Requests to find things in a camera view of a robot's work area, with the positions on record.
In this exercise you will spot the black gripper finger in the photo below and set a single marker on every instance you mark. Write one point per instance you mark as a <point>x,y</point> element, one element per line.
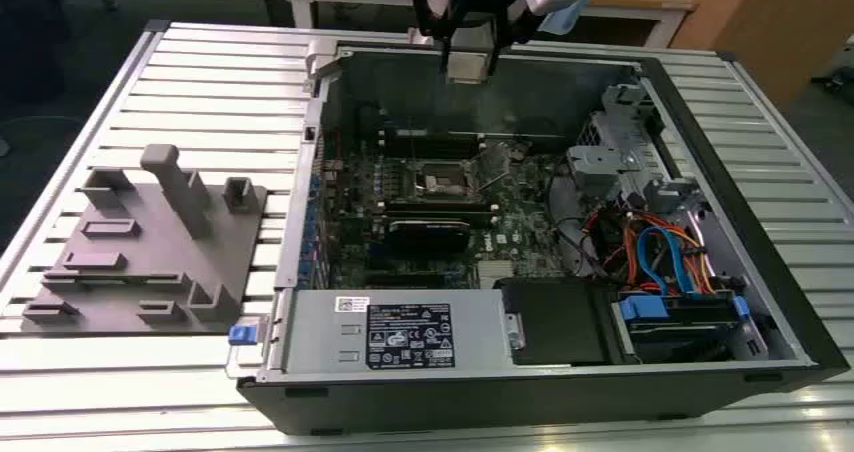
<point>446,57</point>
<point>500,37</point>

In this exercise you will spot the silver CPU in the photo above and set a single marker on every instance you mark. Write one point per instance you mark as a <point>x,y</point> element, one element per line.
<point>468,67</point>

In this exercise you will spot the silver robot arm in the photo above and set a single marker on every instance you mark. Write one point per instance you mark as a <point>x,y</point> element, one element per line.
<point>568,19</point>

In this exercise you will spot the black RAM slot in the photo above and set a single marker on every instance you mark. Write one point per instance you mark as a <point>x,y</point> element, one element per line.
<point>448,153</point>
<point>441,205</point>
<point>448,147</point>
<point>448,137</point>
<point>448,142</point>

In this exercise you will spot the CPU socket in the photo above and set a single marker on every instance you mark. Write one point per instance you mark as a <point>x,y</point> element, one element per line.
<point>441,184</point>

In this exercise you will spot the grey case latch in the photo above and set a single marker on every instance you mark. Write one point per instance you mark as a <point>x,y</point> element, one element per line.
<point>320,62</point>

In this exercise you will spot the metal disk bay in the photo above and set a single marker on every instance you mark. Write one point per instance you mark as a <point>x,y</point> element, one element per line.
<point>597,164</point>

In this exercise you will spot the green motherboard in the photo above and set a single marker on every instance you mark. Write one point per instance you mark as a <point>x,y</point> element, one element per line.
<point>535,207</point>

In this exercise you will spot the black graphics card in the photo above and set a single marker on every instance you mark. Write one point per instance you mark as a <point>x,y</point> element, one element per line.
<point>428,239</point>

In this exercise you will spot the wooden cabinet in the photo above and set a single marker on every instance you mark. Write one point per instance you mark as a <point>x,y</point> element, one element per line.
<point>768,22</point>

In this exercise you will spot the silver chipset heatsink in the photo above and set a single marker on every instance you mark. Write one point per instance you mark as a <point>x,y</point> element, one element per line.
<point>497,268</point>

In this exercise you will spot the grey chair base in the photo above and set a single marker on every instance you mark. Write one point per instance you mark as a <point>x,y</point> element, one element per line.
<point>837,74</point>

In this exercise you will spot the grey parts rack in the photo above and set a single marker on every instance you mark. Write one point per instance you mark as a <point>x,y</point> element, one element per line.
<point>168,252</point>

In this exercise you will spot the hard disk in blue carrier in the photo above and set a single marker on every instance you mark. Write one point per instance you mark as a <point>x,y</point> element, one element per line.
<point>644,308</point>

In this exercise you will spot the silver power supply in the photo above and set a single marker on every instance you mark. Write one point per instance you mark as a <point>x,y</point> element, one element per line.
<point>314,332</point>

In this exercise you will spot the blue case latch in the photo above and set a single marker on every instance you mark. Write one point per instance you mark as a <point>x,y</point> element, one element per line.
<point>242,336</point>

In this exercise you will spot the black PC case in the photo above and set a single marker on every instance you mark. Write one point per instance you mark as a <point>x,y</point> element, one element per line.
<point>468,407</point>

